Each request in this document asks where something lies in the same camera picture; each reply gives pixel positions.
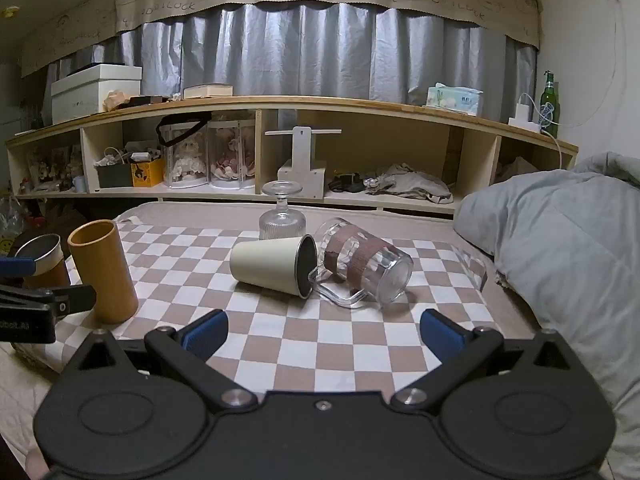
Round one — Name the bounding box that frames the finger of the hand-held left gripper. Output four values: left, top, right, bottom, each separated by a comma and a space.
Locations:
0, 283, 97, 320
0, 255, 39, 279

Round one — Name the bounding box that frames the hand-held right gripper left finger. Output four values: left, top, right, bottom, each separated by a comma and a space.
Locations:
65, 309, 261, 415

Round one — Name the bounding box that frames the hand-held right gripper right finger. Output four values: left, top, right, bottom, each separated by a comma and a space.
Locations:
391, 309, 583, 410

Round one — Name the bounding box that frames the brown cup metal inside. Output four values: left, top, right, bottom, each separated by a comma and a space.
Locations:
14, 233, 72, 291

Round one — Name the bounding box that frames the cream paper cup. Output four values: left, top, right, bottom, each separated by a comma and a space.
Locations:
229, 234, 320, 300

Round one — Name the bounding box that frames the tall tan bamboo cup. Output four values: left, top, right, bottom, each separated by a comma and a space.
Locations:
67, 220, 140, 325

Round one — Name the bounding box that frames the clear plastic bag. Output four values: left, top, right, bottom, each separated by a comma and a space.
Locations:
0, 194, 28, 257

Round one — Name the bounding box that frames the brown white checkered cloth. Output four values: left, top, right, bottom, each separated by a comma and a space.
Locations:
44, 214, 489, 395

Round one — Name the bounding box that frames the clear glass mug brown band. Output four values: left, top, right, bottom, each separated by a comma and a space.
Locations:
306, 217, 415, 310

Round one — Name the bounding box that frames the dark green basket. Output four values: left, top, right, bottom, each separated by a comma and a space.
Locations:
94, 161, 134, 189

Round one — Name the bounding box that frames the clear ribbed glass goblet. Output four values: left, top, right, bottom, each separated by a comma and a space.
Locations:
258, 180, 307, 241

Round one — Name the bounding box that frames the yellow box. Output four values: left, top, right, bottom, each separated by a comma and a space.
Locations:
130, 158, 166, 189

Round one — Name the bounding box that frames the crumpled grey cloth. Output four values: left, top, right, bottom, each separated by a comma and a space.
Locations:
366, 162, 454, 205

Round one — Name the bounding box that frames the grey quilt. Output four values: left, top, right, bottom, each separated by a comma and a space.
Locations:
452, 151, 640, 480

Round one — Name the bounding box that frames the small black device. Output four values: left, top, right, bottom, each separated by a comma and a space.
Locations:
327, 172, 367, 194

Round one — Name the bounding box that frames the pale folded cloth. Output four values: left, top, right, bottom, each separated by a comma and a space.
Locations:
499, 156, 540, 182

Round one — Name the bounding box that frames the white storage box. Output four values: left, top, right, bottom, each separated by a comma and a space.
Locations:
50, 63, 143, 126

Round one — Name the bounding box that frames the crumpled beige paper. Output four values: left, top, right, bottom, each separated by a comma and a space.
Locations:
102, 88, 134, 112

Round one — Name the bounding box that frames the white wooden stand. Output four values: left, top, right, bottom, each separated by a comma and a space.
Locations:
264, 126, 343, 199

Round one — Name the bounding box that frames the white power strip with charger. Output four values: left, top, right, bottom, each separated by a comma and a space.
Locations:
508, 104, 544, 134

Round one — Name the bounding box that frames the green white tissue pack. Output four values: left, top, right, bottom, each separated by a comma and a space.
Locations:
425, 82, 485, 116

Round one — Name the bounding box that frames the cream book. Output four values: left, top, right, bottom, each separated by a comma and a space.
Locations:
183, 83, 234, 100

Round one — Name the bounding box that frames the green glass bottle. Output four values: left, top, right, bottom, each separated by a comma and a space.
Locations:
538, 70, 561, 140

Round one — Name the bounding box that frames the long wooden shelf unit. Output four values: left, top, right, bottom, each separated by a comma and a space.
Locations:
5, 94, 580, 212

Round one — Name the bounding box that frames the grey curtain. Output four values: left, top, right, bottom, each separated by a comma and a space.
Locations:
47, 1, 539, 127

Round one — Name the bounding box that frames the clear doll case black handle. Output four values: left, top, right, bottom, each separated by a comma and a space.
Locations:
156, 114, 213, 190

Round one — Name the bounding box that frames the white cable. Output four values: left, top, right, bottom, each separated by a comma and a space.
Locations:
517, 92, 563, 171

